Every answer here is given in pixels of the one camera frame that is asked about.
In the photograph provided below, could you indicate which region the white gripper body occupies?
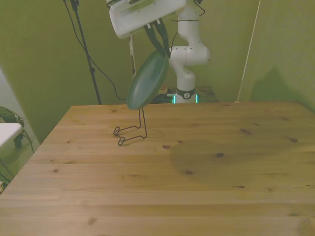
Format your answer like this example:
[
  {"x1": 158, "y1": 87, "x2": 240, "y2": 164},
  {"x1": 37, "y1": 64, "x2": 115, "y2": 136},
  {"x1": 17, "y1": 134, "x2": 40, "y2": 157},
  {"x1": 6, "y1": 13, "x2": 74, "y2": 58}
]
[{"x1": 108, "y1": 0, "x2": 186, "y2": 40}]

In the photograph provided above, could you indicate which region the long black tripod cable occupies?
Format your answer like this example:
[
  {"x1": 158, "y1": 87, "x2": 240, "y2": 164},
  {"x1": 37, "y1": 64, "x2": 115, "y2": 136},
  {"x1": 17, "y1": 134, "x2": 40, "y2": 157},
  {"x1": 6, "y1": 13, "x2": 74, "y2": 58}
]
[{"x1": 63, "y1": 0, "x2": 128, "y2": 101}]

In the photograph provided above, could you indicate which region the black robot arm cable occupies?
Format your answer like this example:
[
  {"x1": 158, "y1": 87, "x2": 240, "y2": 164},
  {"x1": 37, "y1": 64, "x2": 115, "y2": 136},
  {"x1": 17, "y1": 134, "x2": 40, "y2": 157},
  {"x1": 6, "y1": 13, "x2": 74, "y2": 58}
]
[{"x1": 169, "y1": 0, "x2": 206, "y2": 54}]

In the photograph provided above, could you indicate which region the black wire plate stand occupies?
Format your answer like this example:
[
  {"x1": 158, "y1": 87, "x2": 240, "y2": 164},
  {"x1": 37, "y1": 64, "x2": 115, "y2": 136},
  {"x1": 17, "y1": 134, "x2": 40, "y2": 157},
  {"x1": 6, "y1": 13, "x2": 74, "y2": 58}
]
[{"x1": 113, "y1": 108, "x2": 148, "y2": 147}]

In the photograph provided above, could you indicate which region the white side table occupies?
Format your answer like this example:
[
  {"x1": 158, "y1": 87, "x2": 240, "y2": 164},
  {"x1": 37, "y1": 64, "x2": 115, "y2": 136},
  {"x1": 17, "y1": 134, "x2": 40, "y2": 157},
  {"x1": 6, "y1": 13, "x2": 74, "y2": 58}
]
[{"x1": 0, "y1": 122, "x2": 24, "y2": 148}]

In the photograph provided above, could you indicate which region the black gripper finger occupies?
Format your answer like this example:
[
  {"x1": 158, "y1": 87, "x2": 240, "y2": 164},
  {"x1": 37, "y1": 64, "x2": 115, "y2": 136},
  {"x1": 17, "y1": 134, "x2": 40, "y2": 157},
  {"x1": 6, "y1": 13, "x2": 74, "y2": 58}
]
[
  {"x1": 155, "y1": 20, "x2": 171, "y2": 59},
  {"x1": 143, "y1": 24, "x2": 166, "y2": 58}
]

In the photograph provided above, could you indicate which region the white vertical strip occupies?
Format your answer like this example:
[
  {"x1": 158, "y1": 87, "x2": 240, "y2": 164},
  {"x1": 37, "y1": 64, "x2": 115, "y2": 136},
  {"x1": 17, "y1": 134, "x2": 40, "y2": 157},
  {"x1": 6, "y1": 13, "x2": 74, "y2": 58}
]
[{"x1": 127, "y1": 35, "x2": 137, "y2": 77}]

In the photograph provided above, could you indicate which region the thin white cord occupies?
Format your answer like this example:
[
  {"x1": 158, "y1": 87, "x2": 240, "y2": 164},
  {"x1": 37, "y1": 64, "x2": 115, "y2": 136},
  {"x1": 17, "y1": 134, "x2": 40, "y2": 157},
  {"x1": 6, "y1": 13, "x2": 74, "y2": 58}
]
[{"x1": 235, "y1": 0, "x2": 262, "y2": 104}]

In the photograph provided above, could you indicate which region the dark mottled base platform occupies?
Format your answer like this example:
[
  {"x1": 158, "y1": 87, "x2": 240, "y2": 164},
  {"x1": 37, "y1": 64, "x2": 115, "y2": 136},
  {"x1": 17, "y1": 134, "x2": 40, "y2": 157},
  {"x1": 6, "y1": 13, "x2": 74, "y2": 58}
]
[{"x1": 196, "y1": 86, "x2": 220, "y2": 103}]

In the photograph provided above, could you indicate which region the black camera tripod stand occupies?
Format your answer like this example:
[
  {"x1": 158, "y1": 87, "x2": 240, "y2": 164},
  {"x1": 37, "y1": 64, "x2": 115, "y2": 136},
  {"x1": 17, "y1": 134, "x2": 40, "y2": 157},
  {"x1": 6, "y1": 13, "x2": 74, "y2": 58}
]
[{"x1": 69, "y1": 0, "x2": 102, "y2": 105}]

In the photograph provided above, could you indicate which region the teal round plate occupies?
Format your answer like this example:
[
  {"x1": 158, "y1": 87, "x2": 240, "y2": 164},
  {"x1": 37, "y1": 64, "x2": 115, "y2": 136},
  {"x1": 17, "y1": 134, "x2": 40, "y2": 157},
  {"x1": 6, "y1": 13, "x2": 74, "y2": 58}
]
[{"x1": 126, "y1": 49, "x2": 170, "y2": 111}]

